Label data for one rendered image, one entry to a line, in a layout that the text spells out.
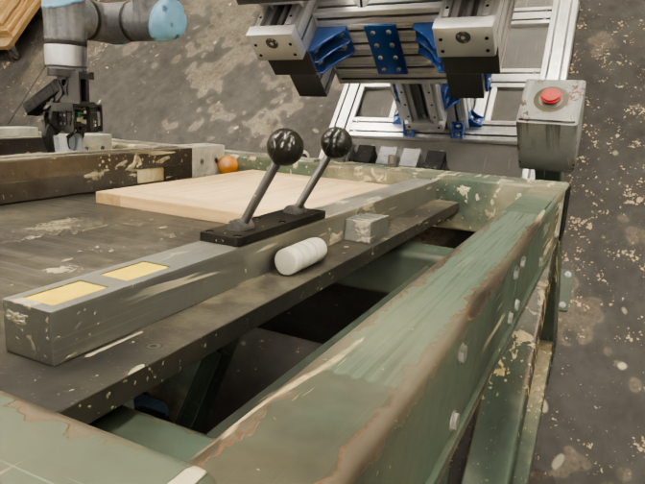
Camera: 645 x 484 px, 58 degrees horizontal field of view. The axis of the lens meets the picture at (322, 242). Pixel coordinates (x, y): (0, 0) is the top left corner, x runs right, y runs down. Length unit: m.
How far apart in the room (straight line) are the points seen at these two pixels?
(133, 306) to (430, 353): 0.25
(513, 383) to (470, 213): 0.35
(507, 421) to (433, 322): 0.78
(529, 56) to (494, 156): 0.47
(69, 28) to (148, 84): 2.25
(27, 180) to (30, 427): 0.93
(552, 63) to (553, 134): 1.08
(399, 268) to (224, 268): 0.43
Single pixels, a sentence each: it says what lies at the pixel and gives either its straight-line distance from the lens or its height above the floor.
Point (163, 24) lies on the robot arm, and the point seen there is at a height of 1.32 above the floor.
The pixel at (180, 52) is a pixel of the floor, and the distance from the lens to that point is 3.52.
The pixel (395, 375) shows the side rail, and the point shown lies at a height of 1.63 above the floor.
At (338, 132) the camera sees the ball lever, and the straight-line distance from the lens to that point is 0.68.
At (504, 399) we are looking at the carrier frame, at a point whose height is 0.79.
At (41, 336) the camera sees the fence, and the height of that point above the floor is 1.62.
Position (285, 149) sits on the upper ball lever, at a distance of 0.57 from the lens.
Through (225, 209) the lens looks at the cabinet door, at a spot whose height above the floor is 1.26.
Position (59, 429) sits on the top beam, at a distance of 0.17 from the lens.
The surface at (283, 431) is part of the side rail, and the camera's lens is 0.26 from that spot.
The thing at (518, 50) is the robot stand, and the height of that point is 0.21.
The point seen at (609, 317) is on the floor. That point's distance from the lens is 2.08.
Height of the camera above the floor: 1.92
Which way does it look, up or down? 55 degrees down
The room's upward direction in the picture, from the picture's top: 33 degrees counter-clockwise
